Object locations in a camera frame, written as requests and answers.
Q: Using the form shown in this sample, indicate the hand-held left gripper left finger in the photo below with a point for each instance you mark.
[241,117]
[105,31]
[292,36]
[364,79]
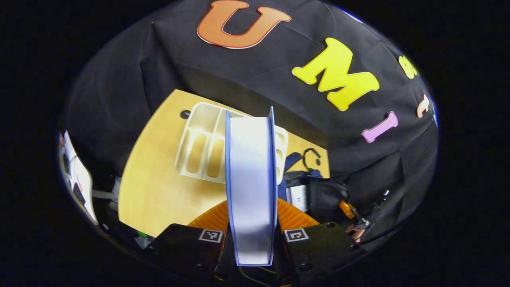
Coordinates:
[187,247]

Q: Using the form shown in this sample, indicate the white bookshelf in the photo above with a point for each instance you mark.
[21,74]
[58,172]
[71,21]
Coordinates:
[199,139]

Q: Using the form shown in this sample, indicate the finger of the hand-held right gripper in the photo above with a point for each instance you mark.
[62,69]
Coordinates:
[346,209]

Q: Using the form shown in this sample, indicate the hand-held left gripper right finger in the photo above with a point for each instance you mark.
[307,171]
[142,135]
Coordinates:
[318,247]

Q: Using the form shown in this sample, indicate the blue schoolbag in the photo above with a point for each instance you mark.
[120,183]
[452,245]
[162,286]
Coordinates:
[326,195]

